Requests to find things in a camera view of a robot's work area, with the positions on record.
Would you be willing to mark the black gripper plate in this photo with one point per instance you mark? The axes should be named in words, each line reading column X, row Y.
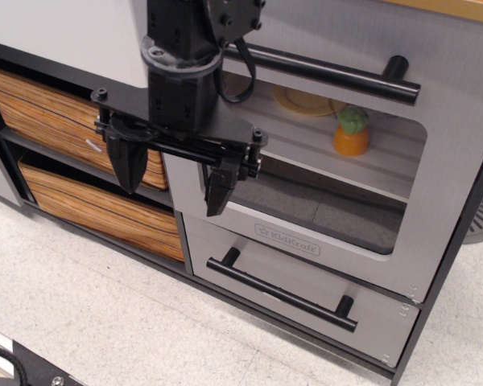
column 226, row 142

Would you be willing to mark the black oven door handle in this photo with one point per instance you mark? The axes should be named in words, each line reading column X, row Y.
column 389, row 85

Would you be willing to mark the grey toy oven door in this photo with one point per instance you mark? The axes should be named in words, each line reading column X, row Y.
column 389, row 246

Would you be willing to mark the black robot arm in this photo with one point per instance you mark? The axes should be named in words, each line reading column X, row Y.
column 189, row 113

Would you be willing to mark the white oven shelf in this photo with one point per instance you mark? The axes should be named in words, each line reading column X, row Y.
column 388, row 167

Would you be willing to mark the lower wood-print storage bin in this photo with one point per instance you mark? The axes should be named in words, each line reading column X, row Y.
column 63, row 193

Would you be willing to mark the wood-print storage bin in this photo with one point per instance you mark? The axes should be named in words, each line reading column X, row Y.
column 63, row 193
column 54, row 119

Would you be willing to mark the upper wood-print storage bin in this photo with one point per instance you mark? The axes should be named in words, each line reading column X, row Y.
column 54, row 119

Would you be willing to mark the yellow toy plate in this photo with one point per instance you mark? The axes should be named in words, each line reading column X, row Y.
column 305, row 103

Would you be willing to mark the orange toy pineapple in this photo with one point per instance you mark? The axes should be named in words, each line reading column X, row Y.
column 351, row 137

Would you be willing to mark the grey lower drawer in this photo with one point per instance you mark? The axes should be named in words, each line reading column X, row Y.
column 383, row 324

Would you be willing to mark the wooden countertop edge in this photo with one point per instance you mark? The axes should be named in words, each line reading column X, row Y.
column 467, row 9

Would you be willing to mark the black toy kitchen frame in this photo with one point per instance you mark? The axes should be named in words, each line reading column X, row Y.
column 109, row 316

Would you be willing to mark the black drawer handle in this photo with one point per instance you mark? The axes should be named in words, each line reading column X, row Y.
column 338, row 317

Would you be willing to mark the black base plate with screw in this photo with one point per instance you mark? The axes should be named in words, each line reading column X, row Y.
column 21, row 366

